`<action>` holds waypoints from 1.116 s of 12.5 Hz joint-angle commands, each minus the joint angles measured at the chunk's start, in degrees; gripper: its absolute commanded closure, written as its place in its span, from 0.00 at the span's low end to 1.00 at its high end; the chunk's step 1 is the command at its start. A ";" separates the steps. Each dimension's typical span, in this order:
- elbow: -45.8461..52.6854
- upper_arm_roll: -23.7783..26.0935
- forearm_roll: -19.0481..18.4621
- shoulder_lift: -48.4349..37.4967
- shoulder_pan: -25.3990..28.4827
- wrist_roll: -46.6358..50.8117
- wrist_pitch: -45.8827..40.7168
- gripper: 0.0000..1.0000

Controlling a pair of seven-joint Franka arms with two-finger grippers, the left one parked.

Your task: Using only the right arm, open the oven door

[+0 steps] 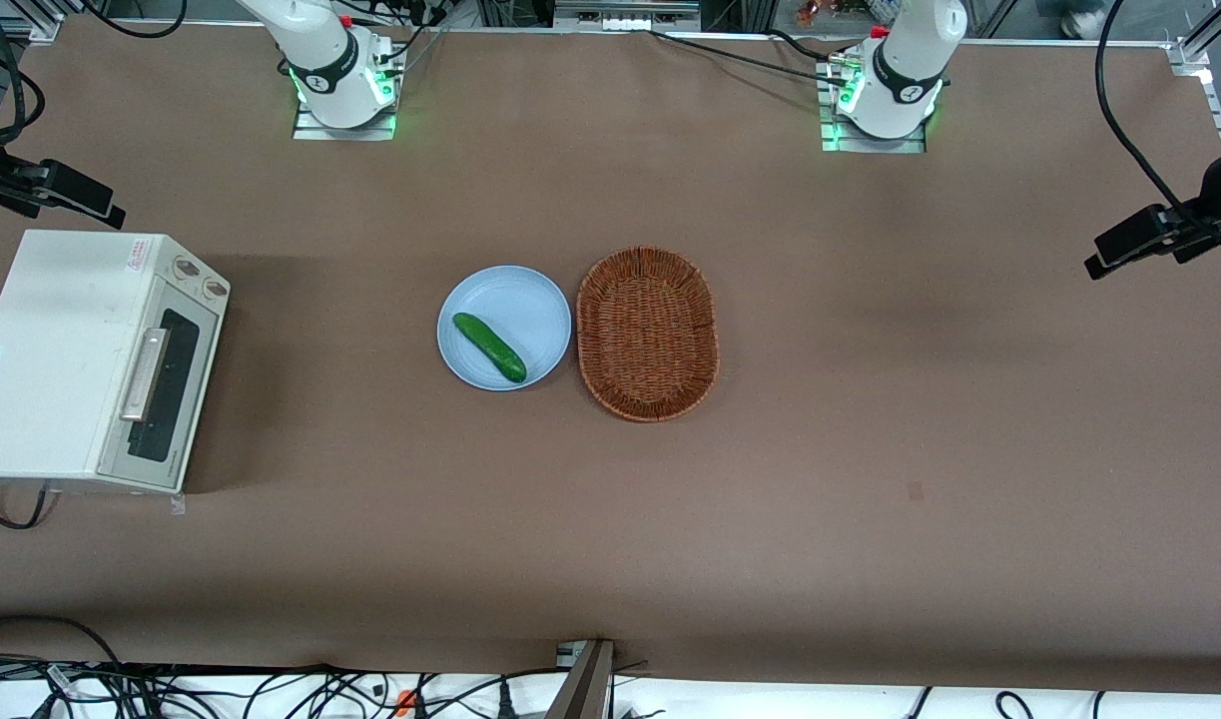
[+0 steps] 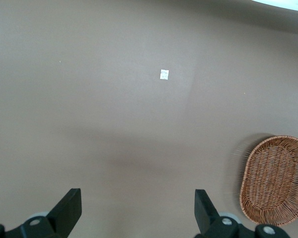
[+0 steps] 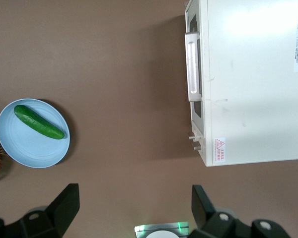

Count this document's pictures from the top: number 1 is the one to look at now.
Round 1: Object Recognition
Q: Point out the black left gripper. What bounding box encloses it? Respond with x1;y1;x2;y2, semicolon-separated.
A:
1085;205;1198;281

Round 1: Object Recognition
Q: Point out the silver oven door handle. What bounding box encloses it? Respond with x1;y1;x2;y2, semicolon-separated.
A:
119;328;172;422

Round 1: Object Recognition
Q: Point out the white toaster oven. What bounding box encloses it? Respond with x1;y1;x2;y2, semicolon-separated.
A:
0;230;232;495

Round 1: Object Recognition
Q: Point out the green cucumber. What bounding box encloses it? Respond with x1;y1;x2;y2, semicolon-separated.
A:
452;312;528;384

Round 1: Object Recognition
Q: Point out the light blue plate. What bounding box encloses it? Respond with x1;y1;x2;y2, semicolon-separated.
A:
437;265;573;392

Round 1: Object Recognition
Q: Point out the brown wicker basket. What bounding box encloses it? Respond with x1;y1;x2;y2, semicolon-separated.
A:
576;247;721;423

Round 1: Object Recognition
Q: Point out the grey power strip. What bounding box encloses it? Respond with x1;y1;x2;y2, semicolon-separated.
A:
555;0;701;31

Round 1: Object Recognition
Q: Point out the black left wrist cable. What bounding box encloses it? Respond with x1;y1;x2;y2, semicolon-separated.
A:
1096;0;1195;216

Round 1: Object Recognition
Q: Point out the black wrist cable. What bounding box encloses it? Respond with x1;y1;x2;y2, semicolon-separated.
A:
0;0;190;141
1096;0;1195;216

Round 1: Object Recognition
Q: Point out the aluminium frame profile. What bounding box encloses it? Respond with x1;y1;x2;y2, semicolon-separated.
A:
1169;0;1221;123
0;0;62;41

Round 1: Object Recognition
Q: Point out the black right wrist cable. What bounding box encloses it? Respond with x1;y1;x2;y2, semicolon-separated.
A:
0;0;190;141

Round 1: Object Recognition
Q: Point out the black oven power cord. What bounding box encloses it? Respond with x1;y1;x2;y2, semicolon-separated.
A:
0;482;50;530

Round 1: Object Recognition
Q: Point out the black cable across table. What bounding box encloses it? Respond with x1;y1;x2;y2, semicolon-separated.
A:
648;28;851;86

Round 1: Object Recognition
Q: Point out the grey camera stand post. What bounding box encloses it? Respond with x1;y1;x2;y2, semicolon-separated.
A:
545;639;616;719

